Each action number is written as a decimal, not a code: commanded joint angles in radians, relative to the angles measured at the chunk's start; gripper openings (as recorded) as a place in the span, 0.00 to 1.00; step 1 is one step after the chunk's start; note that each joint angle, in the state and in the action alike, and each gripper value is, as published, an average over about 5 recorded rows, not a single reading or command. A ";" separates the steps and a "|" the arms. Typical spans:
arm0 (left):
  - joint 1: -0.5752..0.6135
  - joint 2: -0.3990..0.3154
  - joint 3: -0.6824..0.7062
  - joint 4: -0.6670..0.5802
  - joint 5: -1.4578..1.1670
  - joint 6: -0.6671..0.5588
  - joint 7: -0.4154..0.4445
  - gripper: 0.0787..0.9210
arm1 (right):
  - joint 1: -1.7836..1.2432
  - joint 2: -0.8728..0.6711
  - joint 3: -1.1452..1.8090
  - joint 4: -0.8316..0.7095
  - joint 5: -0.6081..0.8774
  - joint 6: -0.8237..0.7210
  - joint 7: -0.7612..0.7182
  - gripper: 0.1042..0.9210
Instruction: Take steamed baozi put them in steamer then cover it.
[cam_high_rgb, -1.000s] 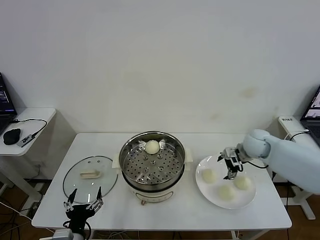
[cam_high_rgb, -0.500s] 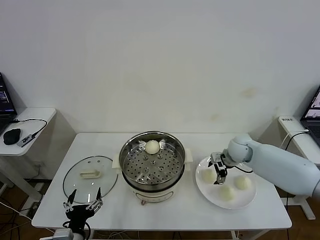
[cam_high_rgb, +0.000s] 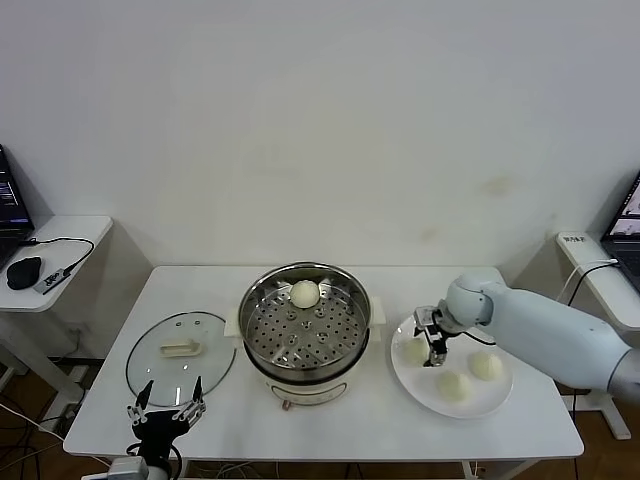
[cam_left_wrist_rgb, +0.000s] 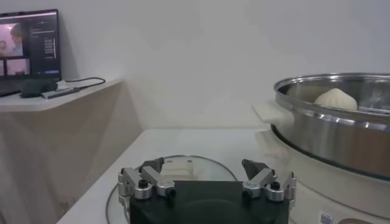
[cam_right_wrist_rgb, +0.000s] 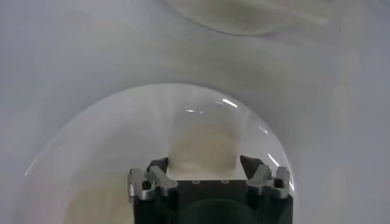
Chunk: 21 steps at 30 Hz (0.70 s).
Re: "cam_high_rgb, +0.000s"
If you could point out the cream electric cooker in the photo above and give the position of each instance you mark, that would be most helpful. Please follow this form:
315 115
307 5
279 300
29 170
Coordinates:
305 387

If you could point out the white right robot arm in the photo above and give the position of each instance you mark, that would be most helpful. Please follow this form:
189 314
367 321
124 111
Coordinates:
540 325

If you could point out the white round plate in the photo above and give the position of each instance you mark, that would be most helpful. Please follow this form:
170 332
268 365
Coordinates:
450 410

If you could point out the white paper label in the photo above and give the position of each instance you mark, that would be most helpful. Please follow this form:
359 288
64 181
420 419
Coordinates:
573 238

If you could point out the white side table with mouse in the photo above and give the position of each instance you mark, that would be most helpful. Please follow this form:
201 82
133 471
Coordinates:
75 235

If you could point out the black laptop beside mouse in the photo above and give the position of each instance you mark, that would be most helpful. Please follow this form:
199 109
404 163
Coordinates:
10 200

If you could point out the stainless steel steamer basket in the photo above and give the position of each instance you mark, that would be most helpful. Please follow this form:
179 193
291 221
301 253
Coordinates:
270 340

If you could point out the round glass lid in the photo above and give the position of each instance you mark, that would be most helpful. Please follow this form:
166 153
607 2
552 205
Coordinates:
210 350

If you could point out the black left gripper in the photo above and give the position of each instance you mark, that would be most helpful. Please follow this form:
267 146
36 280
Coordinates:
160 427

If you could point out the white side table with label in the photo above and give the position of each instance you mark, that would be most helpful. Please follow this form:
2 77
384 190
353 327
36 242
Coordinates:
600 295

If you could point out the white steamed baozi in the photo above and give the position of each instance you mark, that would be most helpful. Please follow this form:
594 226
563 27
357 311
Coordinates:
454 386
412 352
484 366
304 294

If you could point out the grey usb hub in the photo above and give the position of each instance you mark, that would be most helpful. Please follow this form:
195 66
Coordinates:
50 280

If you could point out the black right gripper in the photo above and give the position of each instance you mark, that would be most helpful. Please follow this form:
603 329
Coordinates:
442 329

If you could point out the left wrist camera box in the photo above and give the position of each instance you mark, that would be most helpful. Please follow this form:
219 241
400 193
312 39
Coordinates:
127 470

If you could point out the black computer mouse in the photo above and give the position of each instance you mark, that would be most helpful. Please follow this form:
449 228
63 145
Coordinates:
22 272

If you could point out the grey floor power strip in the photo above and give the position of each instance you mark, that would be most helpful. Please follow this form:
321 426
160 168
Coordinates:
60 422

